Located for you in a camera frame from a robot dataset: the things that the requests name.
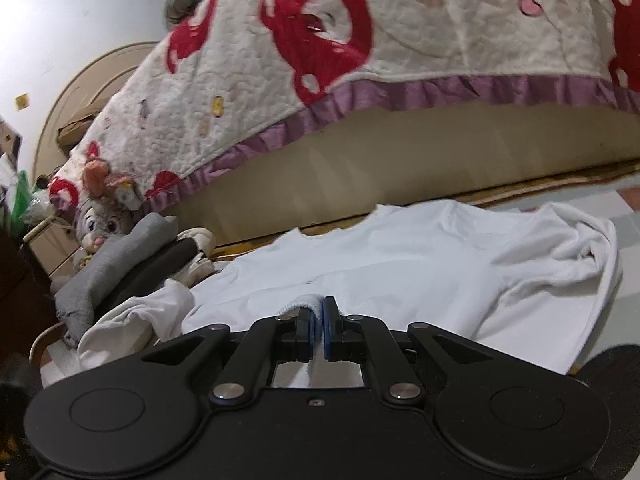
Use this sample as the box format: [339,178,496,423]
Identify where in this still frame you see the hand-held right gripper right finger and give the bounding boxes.
[322,296,497,407]

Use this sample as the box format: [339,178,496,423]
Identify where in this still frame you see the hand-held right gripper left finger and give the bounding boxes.
[141,306,319,407]

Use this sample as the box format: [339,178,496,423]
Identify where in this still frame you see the white t-shirt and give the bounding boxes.
[77,201,623,391]

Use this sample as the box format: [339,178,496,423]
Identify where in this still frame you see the dark grey folded garment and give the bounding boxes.
[92,237,199,318]

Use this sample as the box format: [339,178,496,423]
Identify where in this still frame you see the cream bed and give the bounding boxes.
[165,97,640,251]

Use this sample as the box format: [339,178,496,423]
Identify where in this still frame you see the grey folded sweater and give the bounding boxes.
[54,212,179,351]

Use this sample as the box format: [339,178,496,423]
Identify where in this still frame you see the grey rabbit plush toy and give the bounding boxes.
[70,157,141,266]

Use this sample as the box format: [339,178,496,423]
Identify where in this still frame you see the cream bedside cabinet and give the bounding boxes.
[20,210,83,278]

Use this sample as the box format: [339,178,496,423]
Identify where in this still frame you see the person's dark pants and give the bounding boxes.
[570,344,640,480]

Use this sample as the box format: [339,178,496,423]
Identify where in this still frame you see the quilted bedspread with red print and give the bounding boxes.
[50,0,640,216]

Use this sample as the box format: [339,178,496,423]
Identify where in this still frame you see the checked rug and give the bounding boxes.
[30,160,640,391]

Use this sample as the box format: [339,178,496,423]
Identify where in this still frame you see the brown pillow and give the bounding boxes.
[56,107,113,148]

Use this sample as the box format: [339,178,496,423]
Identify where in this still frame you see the green plastic bag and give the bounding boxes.
[7,169,36,233]

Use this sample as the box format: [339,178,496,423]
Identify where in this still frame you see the cream bed headboard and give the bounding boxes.
[32,42,161,181]

